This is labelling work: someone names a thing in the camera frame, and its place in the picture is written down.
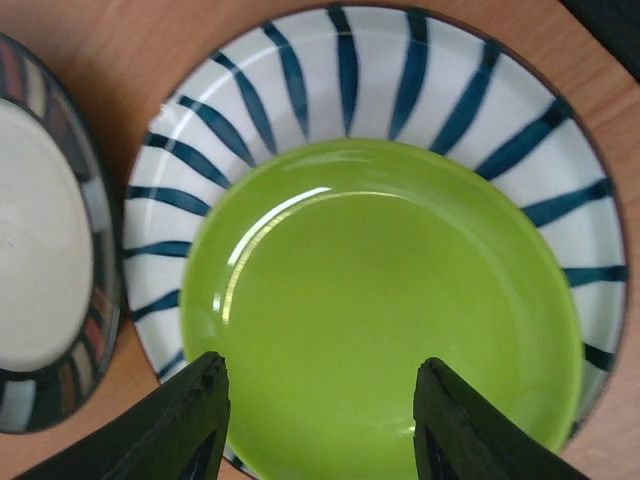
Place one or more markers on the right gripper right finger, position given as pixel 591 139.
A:
pixel 461 435

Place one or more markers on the green striped rim plate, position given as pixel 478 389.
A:
pixel 373 73

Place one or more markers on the plain lime green plate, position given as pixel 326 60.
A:
pixel 328 275

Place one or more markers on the black rimmed beige plate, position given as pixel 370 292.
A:
pixel 61 274

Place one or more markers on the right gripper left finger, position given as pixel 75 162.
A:
pixel 178 431

